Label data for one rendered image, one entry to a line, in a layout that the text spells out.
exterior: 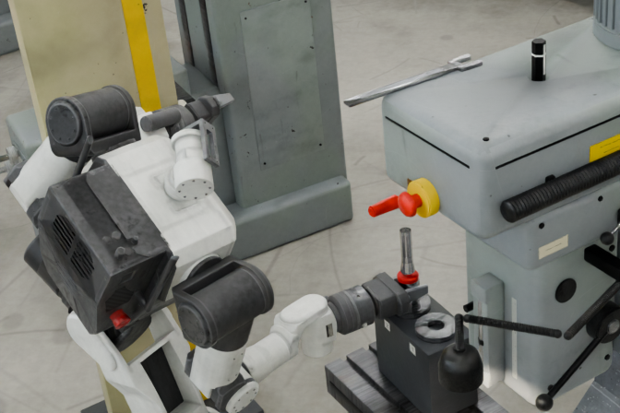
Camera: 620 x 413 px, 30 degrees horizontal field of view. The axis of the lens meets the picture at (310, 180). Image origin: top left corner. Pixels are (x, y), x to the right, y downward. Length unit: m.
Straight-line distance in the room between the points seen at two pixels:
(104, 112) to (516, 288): 0.80
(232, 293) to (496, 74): 0.58
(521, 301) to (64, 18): 1.79
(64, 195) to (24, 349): 2.64
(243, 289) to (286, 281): 2.69
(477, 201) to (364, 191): 3.55
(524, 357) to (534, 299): 0.13
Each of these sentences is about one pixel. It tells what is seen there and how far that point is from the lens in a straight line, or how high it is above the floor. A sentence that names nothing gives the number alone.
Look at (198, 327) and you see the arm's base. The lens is 1.97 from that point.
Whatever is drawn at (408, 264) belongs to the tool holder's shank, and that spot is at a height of 1.29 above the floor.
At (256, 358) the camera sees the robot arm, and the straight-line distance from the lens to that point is 2.30.
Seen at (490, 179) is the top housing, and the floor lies 1.84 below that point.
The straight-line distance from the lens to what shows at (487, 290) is 1.94.
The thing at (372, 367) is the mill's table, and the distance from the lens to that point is 2.68.
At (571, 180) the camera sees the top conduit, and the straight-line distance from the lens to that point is 1.73.
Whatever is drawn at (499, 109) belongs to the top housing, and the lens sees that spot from 1.74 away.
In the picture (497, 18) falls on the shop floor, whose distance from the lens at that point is 6.89.
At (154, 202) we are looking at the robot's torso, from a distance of 2.04.
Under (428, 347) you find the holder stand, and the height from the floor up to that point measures 1.17.
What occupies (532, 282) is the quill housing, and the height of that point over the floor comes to 1.58.
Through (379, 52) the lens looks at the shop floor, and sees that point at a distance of 6.55.
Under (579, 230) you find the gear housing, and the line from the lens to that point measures 1.86.
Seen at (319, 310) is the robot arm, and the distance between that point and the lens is 2.37.
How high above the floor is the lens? 2.69
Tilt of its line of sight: 30 degrees down
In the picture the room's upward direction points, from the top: 6 degrees counter-clockwise
